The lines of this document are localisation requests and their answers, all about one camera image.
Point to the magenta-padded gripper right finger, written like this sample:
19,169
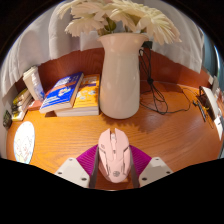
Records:
141,160

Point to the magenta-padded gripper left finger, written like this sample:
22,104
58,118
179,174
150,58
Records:
87,160

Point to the pink computer mouse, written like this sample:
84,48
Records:
114,156

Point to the orange yellow book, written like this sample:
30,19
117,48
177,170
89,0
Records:
88,96

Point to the red brown book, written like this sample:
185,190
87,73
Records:
34,105

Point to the yellow white thick book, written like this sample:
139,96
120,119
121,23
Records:
19,115

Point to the white ceramic vase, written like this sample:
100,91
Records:
120,80

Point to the white paper sheet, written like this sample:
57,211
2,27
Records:
220,126

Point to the white laptop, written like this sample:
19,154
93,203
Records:
211,101

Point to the black yellow cover book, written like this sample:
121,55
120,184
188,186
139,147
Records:
20,96

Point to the white lidded tumbler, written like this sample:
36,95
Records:
30,80

